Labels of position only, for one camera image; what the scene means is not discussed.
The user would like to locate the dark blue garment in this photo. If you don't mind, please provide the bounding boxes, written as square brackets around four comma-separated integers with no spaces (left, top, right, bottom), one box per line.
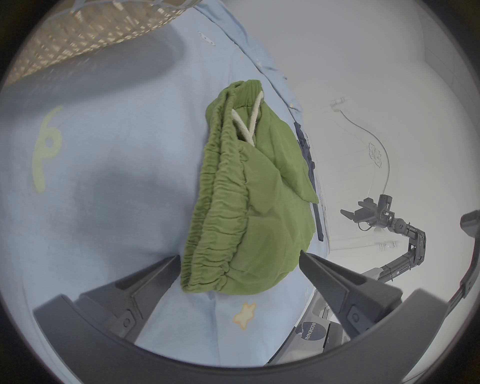
[294,122,325,241]

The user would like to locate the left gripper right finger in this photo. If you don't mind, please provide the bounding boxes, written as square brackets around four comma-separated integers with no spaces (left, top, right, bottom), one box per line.
[299,250,405,342]

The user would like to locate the pale blue quilt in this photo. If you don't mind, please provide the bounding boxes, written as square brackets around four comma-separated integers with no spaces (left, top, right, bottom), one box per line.
[195,0,305,113]

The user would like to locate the thin grey cable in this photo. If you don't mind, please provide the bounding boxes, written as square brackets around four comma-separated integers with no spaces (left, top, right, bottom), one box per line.
[330,97,391,196]

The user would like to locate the round woven basket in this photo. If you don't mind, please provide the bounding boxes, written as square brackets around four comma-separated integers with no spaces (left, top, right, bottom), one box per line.
[0,0,203,89]

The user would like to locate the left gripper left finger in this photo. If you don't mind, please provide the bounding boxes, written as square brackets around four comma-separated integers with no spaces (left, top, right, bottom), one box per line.
[77,254,182,344]

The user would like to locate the green shorts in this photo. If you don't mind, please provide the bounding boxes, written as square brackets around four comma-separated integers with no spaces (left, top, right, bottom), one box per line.
[180,79,320,297]

